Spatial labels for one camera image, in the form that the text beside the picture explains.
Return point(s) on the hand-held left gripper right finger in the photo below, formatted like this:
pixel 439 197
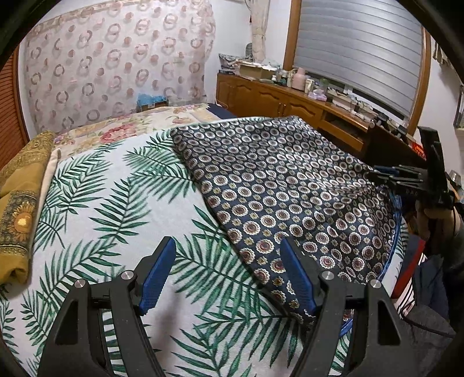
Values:
pixel 298 281

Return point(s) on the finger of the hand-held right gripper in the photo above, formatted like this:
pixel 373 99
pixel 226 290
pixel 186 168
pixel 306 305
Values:
pixel 398 174

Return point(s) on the grey window blind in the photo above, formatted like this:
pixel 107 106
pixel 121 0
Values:
pixel 355 50

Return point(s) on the wooden cabinet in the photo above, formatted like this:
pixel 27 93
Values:
pixel 290 108

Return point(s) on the dark blue cloth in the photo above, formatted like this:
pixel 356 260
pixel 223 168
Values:
pixel 431 282

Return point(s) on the navy medallion print garment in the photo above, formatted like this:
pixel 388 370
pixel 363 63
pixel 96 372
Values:
pixel 290 188

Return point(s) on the palm leaf print sheet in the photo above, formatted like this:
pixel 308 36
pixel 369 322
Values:
pixel 119 217

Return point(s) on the beige tied curtain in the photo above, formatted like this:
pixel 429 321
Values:
pixel 260 29

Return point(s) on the wooden louvered door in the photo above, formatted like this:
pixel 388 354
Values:
pixel 11 108

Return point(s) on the mustard yellow patterned cloth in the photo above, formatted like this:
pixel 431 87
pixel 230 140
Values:
pixel 21 203

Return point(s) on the pink jug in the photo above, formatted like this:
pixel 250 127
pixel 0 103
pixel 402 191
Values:
pixel 299 78

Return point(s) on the cardboard box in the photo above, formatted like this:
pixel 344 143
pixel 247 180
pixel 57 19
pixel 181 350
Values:
pixel 255 70

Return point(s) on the navy blue blanket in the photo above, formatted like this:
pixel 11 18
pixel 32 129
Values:
pixel 221 111

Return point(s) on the person's right hand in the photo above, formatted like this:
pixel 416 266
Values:
pixel 431 224

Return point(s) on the blue small box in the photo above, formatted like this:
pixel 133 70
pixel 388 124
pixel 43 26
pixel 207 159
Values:
pixel 152 101

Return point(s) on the grey cloth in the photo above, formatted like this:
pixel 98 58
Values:
pixel 427 355

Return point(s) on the floral blanket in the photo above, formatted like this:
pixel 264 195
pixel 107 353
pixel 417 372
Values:
pixel 119 132

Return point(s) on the red striped cloth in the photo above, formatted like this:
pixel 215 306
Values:
pixel 409 275

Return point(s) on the person's right forearm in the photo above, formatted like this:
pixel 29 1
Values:
pixel 453 250

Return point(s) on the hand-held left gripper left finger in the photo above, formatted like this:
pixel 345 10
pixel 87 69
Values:
pixel 159 275

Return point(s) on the purple tissue pack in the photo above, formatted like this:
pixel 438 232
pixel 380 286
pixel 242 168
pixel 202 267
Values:
pixel 317 94

